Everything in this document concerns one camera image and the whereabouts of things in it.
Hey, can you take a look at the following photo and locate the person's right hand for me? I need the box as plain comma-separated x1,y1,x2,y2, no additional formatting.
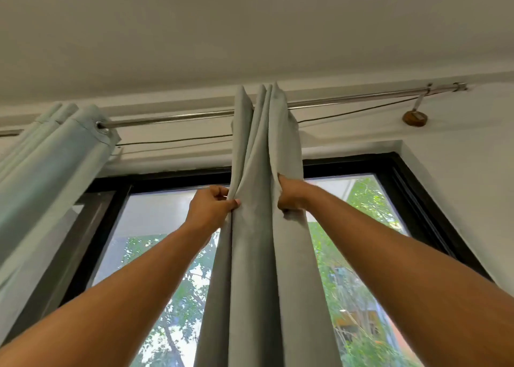
277,173,314,213

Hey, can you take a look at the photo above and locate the person's left hand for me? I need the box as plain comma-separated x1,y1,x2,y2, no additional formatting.
184,185,241,239

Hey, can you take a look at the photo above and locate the grey-green curtain panel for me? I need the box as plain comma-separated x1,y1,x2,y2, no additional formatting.
0,103,121,345
194,83,343,367

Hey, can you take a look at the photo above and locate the person's left forearm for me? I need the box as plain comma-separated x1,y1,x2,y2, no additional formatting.
0,223,219,367

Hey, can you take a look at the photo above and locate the person's right forearm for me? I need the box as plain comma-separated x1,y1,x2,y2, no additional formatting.
303,184,514,367

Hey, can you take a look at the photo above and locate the steel curtain rod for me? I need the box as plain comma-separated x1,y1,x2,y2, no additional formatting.
0,83,468,138

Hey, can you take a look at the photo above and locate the thin black cable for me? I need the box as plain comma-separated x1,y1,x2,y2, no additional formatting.
116,92,444,147

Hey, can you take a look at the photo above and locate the black window frame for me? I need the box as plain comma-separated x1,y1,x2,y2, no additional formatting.
2,152,494,367

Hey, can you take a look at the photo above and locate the brown round rod bracket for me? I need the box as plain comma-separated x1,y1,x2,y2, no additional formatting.
402,84,433,128

